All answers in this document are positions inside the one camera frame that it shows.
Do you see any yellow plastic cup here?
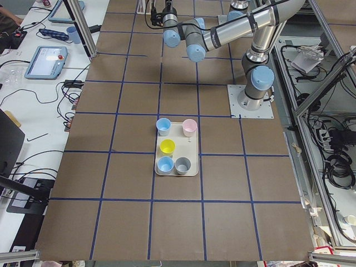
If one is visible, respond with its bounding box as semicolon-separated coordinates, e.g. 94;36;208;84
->
160;139;176;156

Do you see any grey plastic cup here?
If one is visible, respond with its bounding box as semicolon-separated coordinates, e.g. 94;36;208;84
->
175;157;191;175

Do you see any teach pendant far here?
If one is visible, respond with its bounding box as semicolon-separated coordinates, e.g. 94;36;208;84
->
48;1;72;24

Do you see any black power adapter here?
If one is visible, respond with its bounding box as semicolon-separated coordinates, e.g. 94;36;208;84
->
63;80;84;89

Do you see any light blue cup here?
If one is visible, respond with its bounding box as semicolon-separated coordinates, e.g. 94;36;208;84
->
156;117;171;136
157;156;174;175

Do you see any crumpled white paper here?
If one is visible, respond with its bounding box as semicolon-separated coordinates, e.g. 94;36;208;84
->
290;44;324;74

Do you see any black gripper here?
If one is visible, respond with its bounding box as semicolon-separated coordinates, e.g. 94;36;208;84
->
150;11;164;27

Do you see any aluminium frame post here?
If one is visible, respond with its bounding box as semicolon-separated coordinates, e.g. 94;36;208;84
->
63;0;97;59

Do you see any light blue cup near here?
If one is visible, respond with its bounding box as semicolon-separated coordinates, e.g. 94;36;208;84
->
156;117;171;136

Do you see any cream plastic tray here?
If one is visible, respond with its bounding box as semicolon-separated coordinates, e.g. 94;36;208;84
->
155;122;199;177

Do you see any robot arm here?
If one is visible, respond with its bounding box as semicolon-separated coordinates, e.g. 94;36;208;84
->
227;0;249;21
145;1;304;111

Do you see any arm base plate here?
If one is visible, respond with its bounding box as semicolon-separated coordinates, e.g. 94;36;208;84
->
217;14;230;25
228;85;274;119

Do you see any blue cup on desk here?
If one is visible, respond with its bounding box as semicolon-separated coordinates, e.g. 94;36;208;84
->
66;26;81;44

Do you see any black monitor stand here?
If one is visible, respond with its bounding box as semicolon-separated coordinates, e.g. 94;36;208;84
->
1;111;55;215

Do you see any pink plastic cup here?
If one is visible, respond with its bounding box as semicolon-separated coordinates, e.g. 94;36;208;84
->
182;118;197;137

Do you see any light blue cup far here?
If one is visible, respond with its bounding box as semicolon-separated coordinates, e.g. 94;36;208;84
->
157;156;174;175

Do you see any blue power strip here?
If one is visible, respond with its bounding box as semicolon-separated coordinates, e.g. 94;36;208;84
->
38;28;69;41

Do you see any teach pendant near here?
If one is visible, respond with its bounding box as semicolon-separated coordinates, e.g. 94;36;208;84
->
24;46;68;80

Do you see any teach pendant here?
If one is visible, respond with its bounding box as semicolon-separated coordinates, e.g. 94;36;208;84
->
48;1;72;24
24;46;68;80

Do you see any black allen key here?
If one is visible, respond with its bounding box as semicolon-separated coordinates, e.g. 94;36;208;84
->
26;133;48;142

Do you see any white wire cup rack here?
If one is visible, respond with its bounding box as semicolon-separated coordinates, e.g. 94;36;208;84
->
136;0;156;14

